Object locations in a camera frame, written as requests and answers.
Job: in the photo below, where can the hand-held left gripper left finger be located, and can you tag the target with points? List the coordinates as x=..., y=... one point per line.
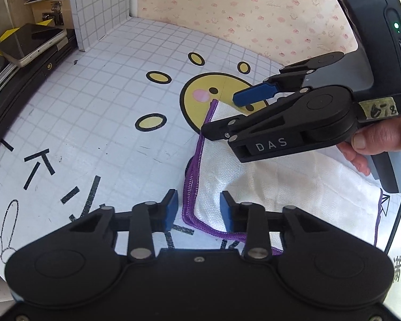
x=172, y=207

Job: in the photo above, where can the white towel purple edging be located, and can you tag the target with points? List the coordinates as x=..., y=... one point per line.
x=287, y=187

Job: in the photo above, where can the dark screen smartphone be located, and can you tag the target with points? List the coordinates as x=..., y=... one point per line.
x=30, y=40

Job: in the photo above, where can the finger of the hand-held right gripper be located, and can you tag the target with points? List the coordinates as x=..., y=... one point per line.
x=254, y=94
x=217, y=130

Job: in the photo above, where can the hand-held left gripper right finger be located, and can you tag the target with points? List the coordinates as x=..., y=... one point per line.
x=225, y=210

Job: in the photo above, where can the person's right hand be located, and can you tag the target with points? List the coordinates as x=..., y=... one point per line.
x=381, y=137

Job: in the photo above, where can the yellow sun sticker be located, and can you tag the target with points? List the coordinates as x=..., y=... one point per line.
x=220, y=83

